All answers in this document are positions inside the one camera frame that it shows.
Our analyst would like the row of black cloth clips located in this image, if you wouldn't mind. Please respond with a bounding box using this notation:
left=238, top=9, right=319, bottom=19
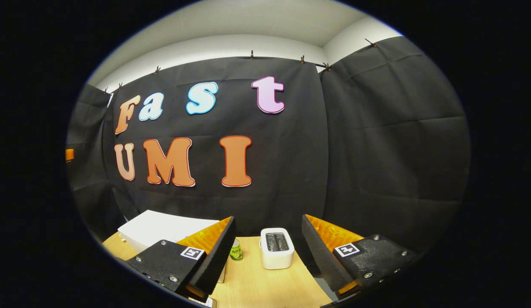
left=103, top=38, right=377, bottom=95

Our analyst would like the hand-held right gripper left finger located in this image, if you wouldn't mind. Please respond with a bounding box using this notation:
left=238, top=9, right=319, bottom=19
left=124, top=216, right=237, bottom=300

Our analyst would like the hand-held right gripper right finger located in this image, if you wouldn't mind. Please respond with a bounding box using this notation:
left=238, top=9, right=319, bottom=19
left=302, top=214, right=420, bottom=299

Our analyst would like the black backdrop cloth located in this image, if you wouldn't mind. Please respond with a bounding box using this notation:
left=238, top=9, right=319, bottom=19
left=66, top=36, right=471, bottom=259

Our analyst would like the white toaster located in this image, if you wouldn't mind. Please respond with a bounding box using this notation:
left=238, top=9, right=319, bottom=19
left=260, top=228, right=295, bottom=270

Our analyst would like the white microwave oven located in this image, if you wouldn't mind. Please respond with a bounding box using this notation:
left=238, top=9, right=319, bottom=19
left=118, top=210, right=226, bottom=284

